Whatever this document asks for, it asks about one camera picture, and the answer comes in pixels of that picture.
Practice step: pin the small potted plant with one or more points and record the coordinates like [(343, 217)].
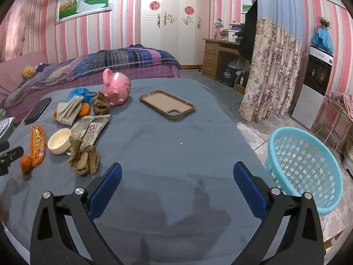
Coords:
[(324, 22)]

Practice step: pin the orange plastic lid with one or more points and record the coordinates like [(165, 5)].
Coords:
[(86, 109)]

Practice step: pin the wooden desk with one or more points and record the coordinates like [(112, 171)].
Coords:
[(211, 55)]

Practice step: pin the silver snack wrapper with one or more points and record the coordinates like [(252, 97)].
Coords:
[(88, 128)]

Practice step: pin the black glasses case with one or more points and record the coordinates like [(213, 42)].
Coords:
[(37, 111)]

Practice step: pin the yellow duck plush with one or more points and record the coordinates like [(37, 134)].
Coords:
[(28, 71)]

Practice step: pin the pink piggy bank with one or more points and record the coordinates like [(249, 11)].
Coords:
[(117, 88)]

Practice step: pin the orange snack wrapper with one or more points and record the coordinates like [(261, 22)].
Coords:
[(37, 143)]

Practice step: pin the pink bed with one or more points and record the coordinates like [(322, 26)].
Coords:
[(16, 71)]

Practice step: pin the hanging black coat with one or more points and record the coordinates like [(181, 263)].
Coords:
[(248, 38)]

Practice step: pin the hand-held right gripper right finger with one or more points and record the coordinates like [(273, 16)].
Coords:
[(249, 190)]

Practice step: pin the pale blue curtain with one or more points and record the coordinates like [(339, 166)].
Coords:
[(281, 5)]

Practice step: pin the framed wedding picture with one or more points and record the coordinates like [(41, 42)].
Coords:
[(82, 4)]

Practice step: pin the beige face mask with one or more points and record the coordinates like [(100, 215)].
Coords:
[(67, 111)]

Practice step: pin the light blue plastic basket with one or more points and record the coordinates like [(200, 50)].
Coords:
[(275, 138)]

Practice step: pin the patchwork quilt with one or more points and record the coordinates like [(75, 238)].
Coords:
[(110, 60)]

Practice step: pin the blue plastic bag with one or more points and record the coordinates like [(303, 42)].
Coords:
[(78, 92)]

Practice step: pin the blue cloth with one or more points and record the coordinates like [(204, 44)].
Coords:
[(322, 40)]

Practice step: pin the small wall poster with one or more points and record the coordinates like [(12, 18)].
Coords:
[(245, 4)]

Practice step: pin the black box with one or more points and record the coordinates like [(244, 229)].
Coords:
[(227, 76)]

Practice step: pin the white wardrobe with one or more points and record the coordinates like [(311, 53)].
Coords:
[(173, 38)]

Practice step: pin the metal rack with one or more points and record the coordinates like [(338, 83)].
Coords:
[(335, 127)]

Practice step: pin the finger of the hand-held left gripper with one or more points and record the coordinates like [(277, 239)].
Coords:
[(3, 145), (11, 154)]

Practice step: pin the brown paper wad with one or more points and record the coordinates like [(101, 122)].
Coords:
[(100, 105)]

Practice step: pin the white printer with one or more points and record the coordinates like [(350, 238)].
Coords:
[(229, 36)]

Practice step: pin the floral curtain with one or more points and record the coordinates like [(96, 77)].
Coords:
[(270, 69)]

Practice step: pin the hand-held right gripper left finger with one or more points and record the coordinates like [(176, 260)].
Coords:
[(106, 190)]

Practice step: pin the pink cloth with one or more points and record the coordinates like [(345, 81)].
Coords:
[(343, 99)]

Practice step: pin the white round bowl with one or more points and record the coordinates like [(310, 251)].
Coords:
[(59, 143)]

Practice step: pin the orange peel piece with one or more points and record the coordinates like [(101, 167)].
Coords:
[(26, 164)]

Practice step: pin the desk lamp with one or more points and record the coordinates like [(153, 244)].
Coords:
[(218, 24)]

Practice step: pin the red round paper ornament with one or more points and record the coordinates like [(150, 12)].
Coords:
[(155, 5), (189, 10)]

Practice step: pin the brown phone case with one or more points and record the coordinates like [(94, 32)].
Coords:
[(154, 100)]

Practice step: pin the small bottle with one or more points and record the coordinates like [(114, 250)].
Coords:
[(242, 81)]

